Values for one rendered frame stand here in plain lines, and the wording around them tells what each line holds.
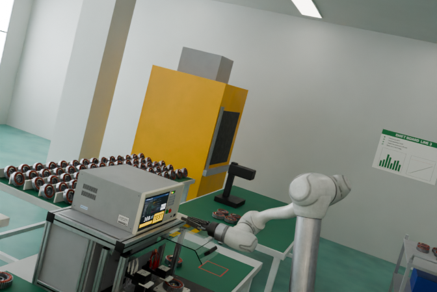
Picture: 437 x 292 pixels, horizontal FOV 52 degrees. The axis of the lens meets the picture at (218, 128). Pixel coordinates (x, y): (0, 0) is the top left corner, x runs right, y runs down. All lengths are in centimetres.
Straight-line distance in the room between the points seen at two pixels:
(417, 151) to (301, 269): 554
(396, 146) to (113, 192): 557
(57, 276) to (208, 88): 394
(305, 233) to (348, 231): 560
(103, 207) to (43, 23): 791
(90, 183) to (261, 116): 546
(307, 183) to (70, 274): 120
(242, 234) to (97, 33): 437
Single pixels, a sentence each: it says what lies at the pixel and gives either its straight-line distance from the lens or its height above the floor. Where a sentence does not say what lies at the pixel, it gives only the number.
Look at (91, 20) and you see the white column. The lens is 626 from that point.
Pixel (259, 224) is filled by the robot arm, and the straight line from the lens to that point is 237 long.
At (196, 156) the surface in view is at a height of 94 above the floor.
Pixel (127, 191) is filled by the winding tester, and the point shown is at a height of 130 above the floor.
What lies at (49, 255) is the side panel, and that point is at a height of 91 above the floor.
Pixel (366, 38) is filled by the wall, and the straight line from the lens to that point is 741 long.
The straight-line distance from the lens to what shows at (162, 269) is 255.
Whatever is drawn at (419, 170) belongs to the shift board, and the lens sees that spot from 730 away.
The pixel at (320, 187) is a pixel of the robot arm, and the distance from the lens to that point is 183.
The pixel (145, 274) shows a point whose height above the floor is 92.
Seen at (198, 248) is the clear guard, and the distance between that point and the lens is 240.
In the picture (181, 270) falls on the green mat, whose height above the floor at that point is 75.
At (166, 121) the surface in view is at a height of 126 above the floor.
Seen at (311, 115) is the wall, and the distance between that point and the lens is 736.
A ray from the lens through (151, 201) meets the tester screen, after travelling 225.
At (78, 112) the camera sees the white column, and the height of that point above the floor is 109.
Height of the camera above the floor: 189
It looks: 5 degrees down
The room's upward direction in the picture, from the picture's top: 15 degrees clockwise
